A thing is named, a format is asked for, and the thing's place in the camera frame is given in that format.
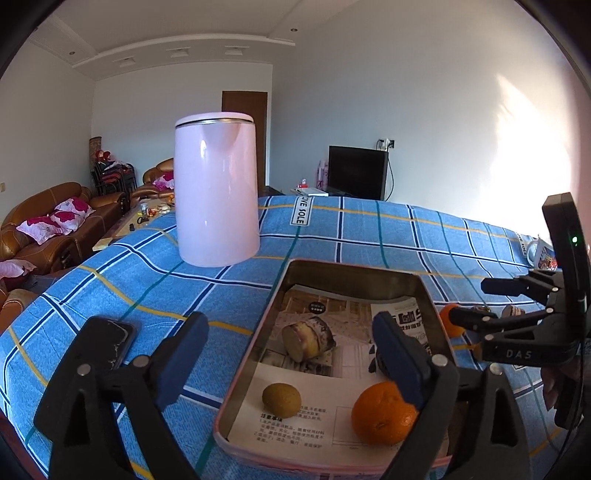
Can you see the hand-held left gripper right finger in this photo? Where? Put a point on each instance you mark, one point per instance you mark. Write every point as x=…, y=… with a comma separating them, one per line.
x=397, y=364

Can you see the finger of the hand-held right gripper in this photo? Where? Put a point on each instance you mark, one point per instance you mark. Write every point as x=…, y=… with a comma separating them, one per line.
x=471, y=318
x=508, y=286

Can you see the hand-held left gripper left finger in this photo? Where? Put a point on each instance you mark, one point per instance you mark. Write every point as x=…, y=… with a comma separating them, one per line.
x=184, y=364

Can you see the small orange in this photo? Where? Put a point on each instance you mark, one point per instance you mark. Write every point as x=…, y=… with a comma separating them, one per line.
x=447, y=325

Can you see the metal tray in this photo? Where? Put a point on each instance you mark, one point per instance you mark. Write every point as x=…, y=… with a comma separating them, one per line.
x=264, y=350

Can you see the person's right hand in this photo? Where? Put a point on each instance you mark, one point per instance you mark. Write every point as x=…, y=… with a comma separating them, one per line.
x=551, y=387

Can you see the white printed mug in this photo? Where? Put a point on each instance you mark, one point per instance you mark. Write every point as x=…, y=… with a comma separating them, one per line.
x=538, y=254

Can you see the large orange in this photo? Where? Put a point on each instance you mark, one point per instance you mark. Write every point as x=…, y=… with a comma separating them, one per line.
x=378, y=415

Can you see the black smartphone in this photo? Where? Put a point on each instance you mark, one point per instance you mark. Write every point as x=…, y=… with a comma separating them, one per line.
x=111, y=337

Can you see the blue checked tablecloth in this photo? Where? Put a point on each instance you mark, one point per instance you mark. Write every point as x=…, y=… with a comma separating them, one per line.
x=138, y=286

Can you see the green-brown kiwi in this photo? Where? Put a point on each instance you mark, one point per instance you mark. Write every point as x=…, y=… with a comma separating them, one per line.
x=281, y=400

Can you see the printed paper sheet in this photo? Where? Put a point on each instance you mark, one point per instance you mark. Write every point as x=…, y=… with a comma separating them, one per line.
x=300, y=427

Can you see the wooden coffee table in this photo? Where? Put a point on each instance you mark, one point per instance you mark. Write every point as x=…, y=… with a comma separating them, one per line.
x=124, y=226

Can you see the pink electric kettle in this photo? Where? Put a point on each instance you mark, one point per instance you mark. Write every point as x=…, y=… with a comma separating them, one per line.
x=217, y=194

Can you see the brown leather sofa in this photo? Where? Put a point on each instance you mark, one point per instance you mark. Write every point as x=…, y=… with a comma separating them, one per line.
x=46, y=194
x=18, y=300

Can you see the pink floral pillow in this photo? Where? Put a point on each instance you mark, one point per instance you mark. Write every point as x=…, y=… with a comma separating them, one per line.
x=16, y=268
x=165, y=182
x=39, y=230
x=71, y=211

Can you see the black television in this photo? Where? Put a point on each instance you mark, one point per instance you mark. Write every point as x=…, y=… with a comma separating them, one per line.
x=358, y=173

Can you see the brown leather armchair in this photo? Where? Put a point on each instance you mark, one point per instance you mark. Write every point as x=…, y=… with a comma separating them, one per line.
x=154, y=171

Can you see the white flat box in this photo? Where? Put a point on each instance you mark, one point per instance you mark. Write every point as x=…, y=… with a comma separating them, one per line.
x=308, y=190

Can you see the stacked dark chairs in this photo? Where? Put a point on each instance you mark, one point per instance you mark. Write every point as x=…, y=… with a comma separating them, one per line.
x=113, y=177

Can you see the brown wooden door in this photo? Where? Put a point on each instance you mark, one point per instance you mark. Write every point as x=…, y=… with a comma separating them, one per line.
x=244, y=101

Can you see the white wall outlet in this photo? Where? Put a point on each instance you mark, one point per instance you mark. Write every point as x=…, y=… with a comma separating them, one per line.
x=386, y=143

